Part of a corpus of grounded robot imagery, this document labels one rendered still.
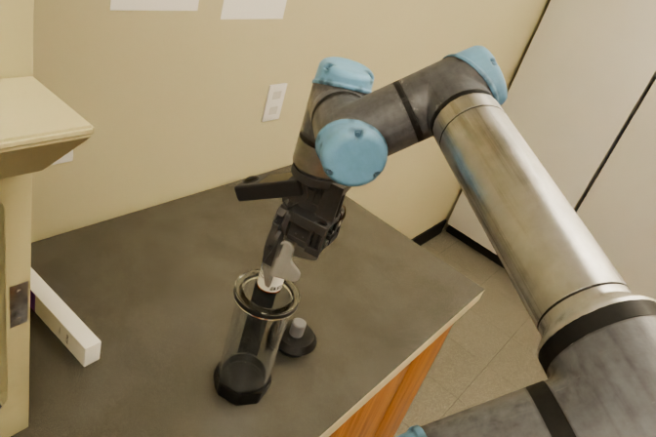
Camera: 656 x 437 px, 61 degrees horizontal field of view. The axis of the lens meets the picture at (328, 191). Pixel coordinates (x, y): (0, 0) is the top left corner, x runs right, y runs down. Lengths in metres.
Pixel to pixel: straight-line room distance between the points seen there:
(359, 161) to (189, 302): 0.68
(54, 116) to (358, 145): 0.30
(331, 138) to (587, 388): 0.34
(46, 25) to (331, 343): 0.81
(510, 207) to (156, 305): 0.84
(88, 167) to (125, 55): 0.26
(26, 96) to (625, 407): 0.55
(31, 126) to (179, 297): 0.73
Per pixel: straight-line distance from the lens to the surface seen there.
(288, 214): 0.80
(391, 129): 0.62
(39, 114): 0.57
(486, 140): 0.55
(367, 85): 0.71
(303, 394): 1.10
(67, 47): 1.18
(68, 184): 1.33
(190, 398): 1.05
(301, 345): 1.13
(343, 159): 0.60
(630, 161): 3.18
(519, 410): 0.42
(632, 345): 0.43
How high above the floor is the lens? 1.77
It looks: 29 degrees down
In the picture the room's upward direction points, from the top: 18 degrees clockwise
